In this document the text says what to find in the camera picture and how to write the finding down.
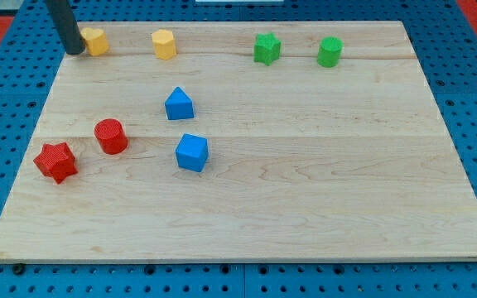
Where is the blue triangle block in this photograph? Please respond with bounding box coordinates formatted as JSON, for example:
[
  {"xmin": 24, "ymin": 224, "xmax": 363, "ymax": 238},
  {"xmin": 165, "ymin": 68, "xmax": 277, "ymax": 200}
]
[{"xmin": 165, "ymin": 87, "xmax": 195, "ymax": 120}]

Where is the green star block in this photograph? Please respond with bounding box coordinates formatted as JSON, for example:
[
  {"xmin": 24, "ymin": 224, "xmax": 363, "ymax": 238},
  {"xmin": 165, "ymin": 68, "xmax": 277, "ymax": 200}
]
[{"xmin": 253, "ymin": 32, "xmax": 282, "ymax": 66}]

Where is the red star block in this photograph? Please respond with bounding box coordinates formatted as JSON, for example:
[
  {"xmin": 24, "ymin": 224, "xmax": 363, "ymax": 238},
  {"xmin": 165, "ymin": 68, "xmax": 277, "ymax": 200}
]
[{"xmin": 33, "ymin": 142, "xmax": 78, "ymax": 184}]

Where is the blue cube block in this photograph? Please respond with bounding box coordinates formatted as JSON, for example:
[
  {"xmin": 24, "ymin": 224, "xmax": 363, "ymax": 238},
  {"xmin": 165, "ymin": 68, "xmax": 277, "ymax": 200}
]
[{"xmin": 176, "ymin": 133, "xmax": 209, "ymax": 172}]

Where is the light wooden board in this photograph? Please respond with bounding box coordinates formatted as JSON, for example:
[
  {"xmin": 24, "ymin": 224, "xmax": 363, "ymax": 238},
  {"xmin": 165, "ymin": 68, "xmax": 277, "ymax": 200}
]
[{"xmin": 0, "ymin": 21, "xmax": 477, "ymax": 264}]

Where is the yellow hexagon block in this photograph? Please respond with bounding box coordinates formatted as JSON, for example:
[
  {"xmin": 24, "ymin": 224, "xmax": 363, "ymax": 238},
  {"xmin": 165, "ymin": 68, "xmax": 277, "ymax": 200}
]
[{"xmin": 151, "ymin": 29, "xmax": 177, "ymax": 60}]

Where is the red cylinder block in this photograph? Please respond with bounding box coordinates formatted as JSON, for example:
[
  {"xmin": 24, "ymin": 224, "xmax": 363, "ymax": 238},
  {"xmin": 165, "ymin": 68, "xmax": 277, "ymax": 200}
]
[{"xmin": 94, "ymin": 118, "xmax": 128, "ymax": 155}]

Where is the green cylinder block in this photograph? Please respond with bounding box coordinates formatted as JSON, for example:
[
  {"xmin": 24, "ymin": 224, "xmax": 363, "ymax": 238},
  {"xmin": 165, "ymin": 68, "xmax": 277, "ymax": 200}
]
[{"xmin": 316, "ymin": 36, "xmax": 344, "ymax": 68}]

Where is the yellow heart block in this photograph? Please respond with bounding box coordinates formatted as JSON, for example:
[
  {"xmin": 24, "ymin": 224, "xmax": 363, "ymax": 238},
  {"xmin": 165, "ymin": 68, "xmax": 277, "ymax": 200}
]
[{"xmin": 80, "ymin": 27, "xmax": 109, "ymax": 56}]

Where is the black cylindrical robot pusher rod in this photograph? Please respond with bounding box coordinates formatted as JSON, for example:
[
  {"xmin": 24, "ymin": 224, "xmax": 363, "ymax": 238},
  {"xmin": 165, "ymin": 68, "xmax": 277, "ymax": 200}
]
[{"xmin": 44, "ymin": 0, "xmax": 85, "ymax": 55}]

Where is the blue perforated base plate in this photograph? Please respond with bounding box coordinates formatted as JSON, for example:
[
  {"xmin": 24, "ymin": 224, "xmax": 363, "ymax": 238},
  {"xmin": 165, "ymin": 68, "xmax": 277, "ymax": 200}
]
[{"xmin": 0, "ymin": 1, "xmax": 477, "ymax": 297}]

